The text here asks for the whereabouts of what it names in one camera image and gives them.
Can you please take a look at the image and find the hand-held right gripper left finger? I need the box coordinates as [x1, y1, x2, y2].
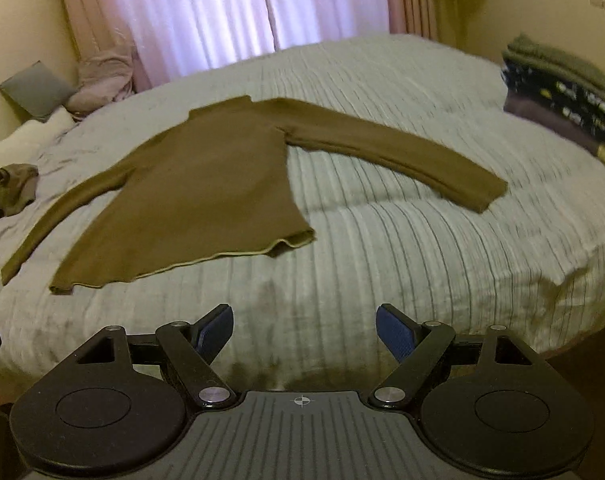
[75, 303, 236, 409]

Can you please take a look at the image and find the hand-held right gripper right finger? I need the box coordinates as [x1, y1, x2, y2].
[369, 303, 534, 409]

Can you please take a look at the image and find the brown sweater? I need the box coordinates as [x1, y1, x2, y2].
[1, 95, 509, 296]

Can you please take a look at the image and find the bed with striped cover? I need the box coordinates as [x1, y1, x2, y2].
[0, 33, 605, 402]

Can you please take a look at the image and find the olive crumpled garment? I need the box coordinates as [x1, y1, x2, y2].
[0, 162, 40, 219]

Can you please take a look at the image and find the grey pillow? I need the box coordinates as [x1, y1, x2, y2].
[0, 60, 81, 122]

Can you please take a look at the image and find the mauve folded garment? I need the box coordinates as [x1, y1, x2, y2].
[503, 91, 605, 155]

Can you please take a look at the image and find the dark printed folded garment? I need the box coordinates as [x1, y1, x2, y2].
[501, 57, 605, 144]

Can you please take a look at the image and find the olive folded garment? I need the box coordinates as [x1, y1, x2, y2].
[501, 33, 605, 95]

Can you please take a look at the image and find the white sheer curtain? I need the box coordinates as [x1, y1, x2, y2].
[100, 0, 392, 86]

